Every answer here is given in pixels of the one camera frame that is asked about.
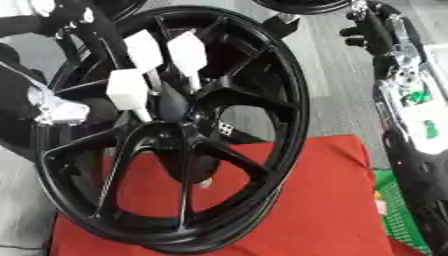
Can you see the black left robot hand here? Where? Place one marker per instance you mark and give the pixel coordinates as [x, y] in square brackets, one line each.
[87, 26]

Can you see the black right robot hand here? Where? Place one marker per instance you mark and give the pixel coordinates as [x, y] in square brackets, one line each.
[379, 33]

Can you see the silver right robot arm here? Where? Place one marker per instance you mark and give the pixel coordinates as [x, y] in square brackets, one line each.
[420, 110]

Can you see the white pin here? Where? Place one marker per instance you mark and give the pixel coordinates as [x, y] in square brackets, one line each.
[186, 53]
[127, 89]
[143, 50]

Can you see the black spoked wheel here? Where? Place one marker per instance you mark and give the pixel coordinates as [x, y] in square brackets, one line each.
[291, 100]

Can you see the black round tyre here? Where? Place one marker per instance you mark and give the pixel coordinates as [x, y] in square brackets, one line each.
[303, 6]
[131, 6]

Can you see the green plastic crate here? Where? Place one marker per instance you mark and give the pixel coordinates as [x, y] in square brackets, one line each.
[399, 213]

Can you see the small white piece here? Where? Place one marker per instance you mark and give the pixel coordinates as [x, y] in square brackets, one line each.
[204, 183]

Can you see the black stand post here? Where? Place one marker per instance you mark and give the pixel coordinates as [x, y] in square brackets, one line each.
[281, 26]

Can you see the black wheel stand bracket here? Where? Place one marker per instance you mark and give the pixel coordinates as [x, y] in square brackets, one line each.
[240, 131]

